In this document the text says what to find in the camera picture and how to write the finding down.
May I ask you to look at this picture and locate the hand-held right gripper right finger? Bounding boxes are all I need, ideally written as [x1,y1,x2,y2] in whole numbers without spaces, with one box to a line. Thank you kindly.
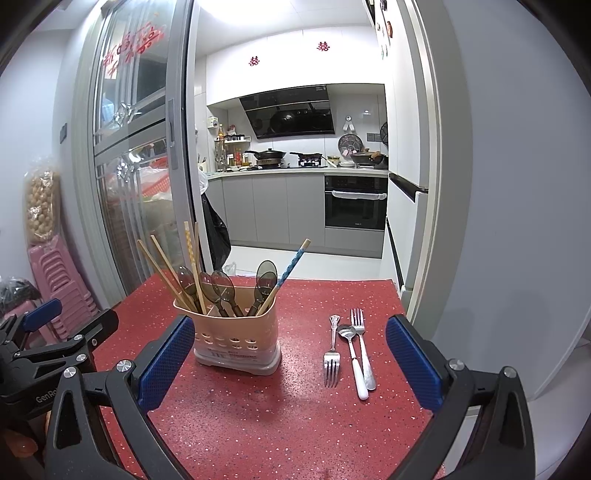
[385,315,539,480]

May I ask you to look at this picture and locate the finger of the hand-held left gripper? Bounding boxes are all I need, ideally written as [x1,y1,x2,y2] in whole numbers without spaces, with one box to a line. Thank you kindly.
[14,298,63,340]
[11,308,120,384]

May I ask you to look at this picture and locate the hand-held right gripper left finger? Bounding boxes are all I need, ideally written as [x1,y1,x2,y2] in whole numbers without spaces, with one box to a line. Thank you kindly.
[43,315,197,480]

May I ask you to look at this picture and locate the beige plastic cutlery holder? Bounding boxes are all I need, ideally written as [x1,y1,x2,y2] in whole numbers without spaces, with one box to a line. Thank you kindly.
[173,286,282,374]

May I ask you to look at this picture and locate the blue patterned chopstick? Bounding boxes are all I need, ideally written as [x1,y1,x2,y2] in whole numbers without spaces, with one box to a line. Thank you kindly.
[255,238,311,317]

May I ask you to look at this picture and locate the person's left hand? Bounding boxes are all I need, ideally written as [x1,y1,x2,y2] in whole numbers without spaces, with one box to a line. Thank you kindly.
[0,408,52,460]

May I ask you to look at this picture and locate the stack of pink stools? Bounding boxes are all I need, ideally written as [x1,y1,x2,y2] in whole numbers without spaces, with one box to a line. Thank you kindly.
[28,233,100,342]

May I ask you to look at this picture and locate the plain metal fork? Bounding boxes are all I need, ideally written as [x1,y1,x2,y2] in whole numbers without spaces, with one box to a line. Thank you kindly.
[350,308,377,391]

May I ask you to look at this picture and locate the clear bag of pale balls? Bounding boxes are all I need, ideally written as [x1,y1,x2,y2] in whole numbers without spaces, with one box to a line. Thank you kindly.
[24,157,61,245]

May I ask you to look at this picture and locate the black trash bag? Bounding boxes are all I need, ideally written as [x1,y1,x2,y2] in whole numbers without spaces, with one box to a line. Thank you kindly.
[202,191,232,271]

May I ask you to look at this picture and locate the red plastic basket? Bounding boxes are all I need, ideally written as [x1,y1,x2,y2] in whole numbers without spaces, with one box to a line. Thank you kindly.
[139,178,174,201]

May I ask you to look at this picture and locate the black built-in oven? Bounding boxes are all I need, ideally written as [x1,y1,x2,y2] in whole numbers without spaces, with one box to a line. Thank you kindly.
[324,175,389,230]

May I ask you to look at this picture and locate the grey kitchen cabinet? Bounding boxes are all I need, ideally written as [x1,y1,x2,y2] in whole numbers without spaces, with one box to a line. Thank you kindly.
[208,168,391,259]

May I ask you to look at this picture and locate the black wok with food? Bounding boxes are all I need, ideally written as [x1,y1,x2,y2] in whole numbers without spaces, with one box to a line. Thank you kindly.
[349,148,387,168]

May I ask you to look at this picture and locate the sliding glass door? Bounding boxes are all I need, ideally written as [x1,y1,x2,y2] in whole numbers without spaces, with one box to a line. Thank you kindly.
[71,0,206,301]

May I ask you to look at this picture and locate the condiment rack with bottles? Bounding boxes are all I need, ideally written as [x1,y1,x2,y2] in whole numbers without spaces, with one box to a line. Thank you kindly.
[213,124,254,169]

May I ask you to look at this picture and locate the white refrigerator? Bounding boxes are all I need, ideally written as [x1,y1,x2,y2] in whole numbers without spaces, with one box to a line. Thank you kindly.
[369,0,432,315]

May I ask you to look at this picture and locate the black range hood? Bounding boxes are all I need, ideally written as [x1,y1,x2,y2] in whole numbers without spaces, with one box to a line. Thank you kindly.
[239,84,335,140]

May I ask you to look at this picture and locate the red door lettering decal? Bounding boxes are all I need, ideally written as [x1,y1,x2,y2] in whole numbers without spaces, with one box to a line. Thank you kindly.
[102,21,167,79]

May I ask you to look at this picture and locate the metal spoon with white handle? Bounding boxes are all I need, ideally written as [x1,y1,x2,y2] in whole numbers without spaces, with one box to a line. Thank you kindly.
[337,324,370,401]

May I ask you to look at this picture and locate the metal fork with ornate handle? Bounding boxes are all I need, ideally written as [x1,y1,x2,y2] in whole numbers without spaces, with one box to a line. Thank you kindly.
[323,314,341,388]

